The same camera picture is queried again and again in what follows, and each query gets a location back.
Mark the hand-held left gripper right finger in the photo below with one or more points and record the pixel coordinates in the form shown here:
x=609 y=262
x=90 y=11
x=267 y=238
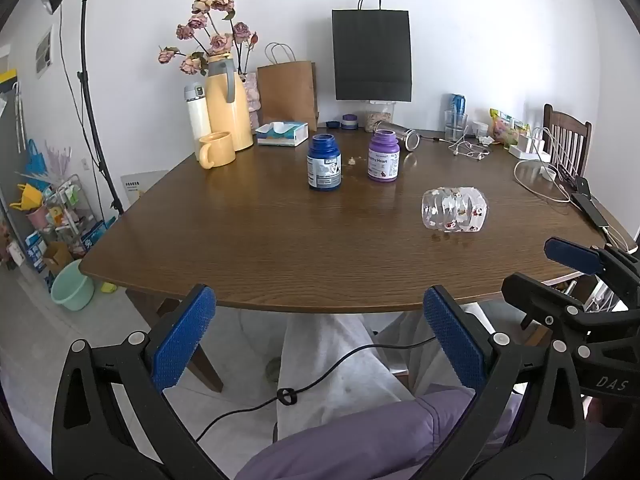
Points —
x=456 y=342

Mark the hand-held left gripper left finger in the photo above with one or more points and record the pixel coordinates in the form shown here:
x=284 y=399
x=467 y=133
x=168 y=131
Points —
x=182 y=342

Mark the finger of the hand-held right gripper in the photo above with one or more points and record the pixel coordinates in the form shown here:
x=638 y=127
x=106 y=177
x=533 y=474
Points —
x=572 y=256
x=537 y=297

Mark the black phone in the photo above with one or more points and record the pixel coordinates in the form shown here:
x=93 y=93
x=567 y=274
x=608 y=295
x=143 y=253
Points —
x=592 y=210

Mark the white power strip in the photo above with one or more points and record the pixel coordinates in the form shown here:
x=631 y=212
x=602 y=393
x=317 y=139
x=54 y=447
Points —
x=525 y=149

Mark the green plastic basin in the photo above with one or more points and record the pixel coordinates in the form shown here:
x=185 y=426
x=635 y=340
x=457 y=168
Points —
x=72 y=287

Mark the wooden chair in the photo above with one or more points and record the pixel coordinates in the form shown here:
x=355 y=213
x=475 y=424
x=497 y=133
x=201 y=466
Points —
x=567 y=130

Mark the purple jacket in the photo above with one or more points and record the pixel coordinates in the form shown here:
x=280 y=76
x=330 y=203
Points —
x=360 y=445

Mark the colourful snack packet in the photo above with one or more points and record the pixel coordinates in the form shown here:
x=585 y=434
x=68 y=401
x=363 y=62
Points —
x=505 y=127

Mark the white earphones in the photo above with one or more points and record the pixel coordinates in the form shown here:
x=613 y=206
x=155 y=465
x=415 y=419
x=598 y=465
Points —
x=467 y=149

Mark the cardboard box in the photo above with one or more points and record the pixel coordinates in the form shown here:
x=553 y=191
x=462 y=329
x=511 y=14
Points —
x=57 y=257

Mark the small white container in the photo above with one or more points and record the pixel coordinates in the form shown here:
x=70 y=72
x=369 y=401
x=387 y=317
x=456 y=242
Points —
x=481 y=129

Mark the white sign board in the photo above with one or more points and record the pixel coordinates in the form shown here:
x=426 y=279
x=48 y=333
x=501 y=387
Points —
x=137 y=185

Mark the clear drinking glass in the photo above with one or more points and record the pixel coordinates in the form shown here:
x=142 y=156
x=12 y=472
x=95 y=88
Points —
x=455 y=127

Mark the blue drink can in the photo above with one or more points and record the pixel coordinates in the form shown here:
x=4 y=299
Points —
x=458 y=102

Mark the pink bucket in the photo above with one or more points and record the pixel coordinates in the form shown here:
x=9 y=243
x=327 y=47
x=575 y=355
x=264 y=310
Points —
x=36 y=215

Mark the yellow mug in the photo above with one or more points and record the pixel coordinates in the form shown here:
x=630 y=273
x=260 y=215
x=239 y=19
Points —
x=220 y=150

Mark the purple supplement bottle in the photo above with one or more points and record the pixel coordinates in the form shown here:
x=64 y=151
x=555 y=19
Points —
x=383 y=157

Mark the steel tumbler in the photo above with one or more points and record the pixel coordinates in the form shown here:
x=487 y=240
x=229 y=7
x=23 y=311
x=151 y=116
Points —
x=404 y=137

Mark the white thermos bottle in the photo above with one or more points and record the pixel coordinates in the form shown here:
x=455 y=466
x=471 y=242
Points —
x=197 y=120

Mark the blue supplement bottle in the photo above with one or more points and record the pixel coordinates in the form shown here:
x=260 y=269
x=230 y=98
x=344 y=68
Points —
x=324 y=162

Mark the blue tissue box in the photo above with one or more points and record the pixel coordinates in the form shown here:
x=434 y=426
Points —
x=282 y=134

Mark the clear cereal container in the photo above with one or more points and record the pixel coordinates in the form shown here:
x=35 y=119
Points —
x=377 y=116

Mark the yellow thermos jug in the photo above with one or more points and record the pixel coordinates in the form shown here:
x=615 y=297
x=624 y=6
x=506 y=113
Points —
x=225 y=105

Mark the small blue jar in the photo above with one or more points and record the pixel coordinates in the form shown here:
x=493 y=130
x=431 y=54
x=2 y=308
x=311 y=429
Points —
x=349 y=123

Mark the pink textured vase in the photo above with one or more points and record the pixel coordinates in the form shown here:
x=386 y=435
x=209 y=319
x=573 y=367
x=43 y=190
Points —
x=252 y=97

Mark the black light stand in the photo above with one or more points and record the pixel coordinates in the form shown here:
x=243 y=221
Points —
x=90 y=100

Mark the brown paper bag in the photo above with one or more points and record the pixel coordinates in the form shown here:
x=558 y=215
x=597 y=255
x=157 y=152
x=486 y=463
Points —
x=287 y=95

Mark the black paper bag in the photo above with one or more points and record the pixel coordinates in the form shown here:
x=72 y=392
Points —
x=372 y=55

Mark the dried pink flowers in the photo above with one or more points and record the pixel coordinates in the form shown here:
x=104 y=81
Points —
x=218 y=42

